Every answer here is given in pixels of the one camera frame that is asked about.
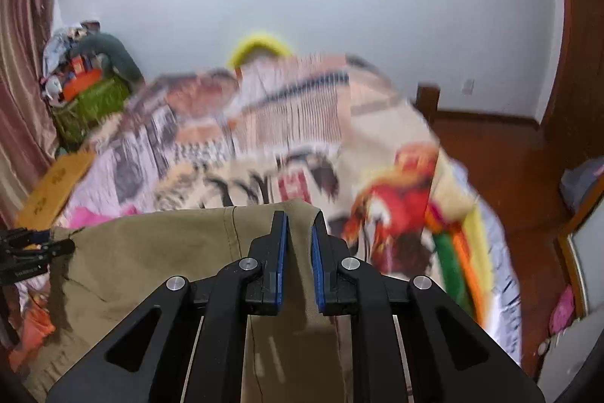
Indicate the yellow plush cushion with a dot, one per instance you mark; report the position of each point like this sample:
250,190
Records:
257,42

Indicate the small red box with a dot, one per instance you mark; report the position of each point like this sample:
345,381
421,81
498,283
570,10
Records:
78,65

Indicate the wall outlet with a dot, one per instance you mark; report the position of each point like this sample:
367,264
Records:
468,86

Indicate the orange box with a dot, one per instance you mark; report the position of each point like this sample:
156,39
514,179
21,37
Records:
80,84

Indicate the khaki pants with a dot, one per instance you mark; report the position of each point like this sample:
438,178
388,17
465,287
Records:
165,252

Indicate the wooden lap board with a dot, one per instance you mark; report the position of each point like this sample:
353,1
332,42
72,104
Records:
56,186

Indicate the striped pink curtain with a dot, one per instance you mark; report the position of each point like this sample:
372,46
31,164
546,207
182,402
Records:
21,77

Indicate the brown wooden door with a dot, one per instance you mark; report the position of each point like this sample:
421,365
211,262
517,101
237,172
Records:
575,53

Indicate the pile of clothes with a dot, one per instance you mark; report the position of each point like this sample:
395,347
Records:
54,53

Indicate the grey plastic bag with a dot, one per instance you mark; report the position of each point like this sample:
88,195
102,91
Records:
580,181

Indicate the green patterned bag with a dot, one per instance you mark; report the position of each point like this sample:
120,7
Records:
94,101

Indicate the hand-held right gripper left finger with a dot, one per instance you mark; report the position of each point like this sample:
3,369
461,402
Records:
282,253

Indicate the grey plush pillow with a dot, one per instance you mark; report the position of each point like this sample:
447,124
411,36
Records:
118,53

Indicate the printed blanket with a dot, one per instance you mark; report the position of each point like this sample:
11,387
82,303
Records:
330,124

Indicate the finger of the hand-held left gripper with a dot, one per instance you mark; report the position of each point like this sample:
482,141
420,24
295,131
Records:
52,249
33,236

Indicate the wooden framed mirror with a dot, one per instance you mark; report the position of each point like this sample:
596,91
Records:
587,252

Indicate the wooden bed post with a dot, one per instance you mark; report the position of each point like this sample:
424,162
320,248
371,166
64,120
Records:
427,103

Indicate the pink cloth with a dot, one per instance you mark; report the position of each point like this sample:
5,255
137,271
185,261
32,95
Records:
562,311

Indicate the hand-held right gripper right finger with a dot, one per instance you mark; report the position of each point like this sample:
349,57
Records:
317,261

